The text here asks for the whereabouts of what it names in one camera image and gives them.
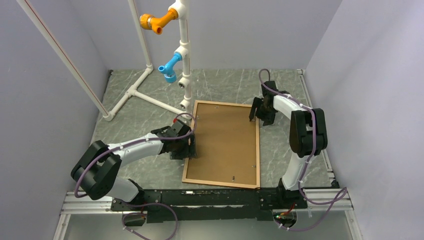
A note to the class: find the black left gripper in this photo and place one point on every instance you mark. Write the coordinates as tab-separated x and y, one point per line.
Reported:
189	151

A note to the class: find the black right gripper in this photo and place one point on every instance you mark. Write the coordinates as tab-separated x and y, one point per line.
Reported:
268	119

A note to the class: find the brown backing board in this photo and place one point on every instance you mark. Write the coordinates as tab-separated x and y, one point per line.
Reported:
225	145

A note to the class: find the wooden picture frame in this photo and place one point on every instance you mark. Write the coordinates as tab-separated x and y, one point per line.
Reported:
188	165

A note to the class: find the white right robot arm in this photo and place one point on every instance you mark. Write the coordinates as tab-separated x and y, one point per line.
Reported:
307	132

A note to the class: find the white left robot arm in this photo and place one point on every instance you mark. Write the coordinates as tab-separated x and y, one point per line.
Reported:
96	172

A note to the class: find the blue pipe nozzle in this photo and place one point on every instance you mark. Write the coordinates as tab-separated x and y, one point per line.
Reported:
168	69

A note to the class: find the orange pipe nozzle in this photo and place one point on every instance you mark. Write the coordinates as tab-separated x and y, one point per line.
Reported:
156	24

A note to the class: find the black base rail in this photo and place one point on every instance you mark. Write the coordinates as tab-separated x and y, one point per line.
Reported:
261	204

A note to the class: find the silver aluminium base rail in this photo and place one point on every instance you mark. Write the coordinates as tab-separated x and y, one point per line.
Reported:
79	206

